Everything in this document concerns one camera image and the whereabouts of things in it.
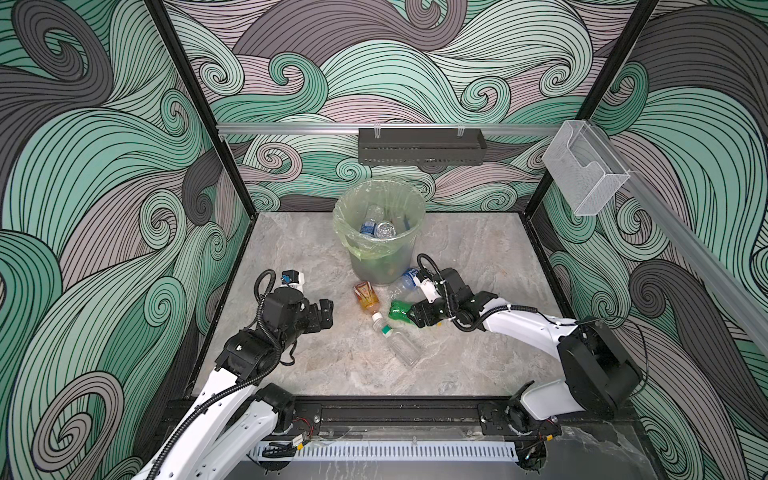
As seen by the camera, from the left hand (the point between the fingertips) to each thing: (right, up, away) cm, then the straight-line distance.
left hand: (318, 302), depth 74 cm
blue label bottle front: (+12, +20, +18) cm, 29 cm away
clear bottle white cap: (+21, -14, +12) cm, 28 cm away
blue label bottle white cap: (+17, +19, +7) cm, 26 cm away
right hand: (+27, -5, +14) cm, 31 cm away
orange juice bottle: (+12, -1, +16) cm, 20 cm away
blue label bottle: (+24, -1, +24) cm, 34 cm away
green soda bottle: (+22, -6, +16) cm, 27 cm away
